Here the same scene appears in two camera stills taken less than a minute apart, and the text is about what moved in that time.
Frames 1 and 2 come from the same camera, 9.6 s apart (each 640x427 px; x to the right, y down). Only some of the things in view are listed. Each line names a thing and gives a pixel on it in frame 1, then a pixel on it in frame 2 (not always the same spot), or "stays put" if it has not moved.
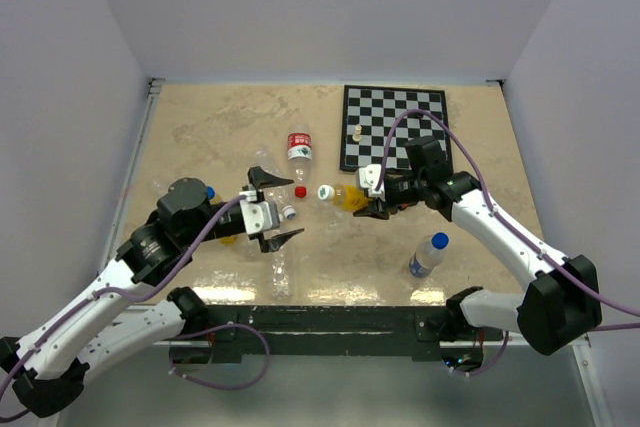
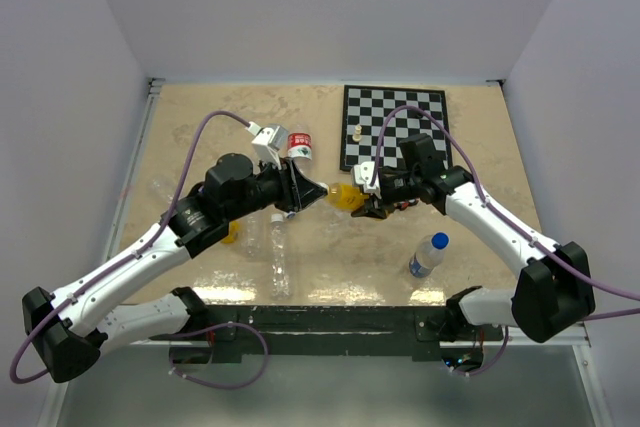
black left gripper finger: (260, 178) to (302, 184)
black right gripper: (375, 208) stays put
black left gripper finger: (273, 243) to (311, 196)
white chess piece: (357, 135) stays put
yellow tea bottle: (344, 196) stays put
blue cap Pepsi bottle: (428, 254) stays put
